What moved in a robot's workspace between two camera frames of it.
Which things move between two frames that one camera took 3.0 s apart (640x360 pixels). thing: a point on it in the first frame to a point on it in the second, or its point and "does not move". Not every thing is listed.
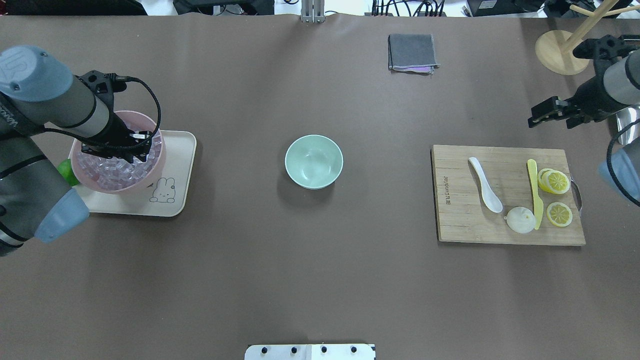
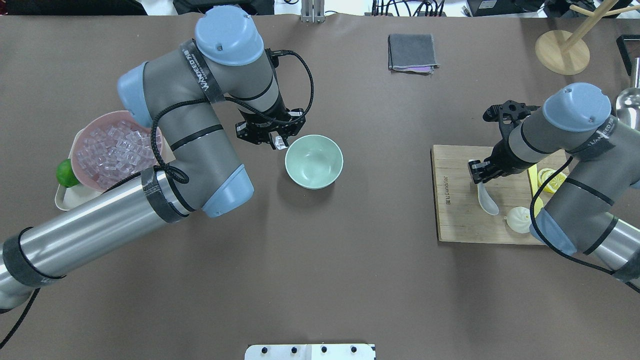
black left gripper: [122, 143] to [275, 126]
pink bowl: [109, 175] does not move
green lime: [65, 167] does not move
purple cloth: [428, 69] does not move
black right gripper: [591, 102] to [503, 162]
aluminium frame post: [312, 11] does not move
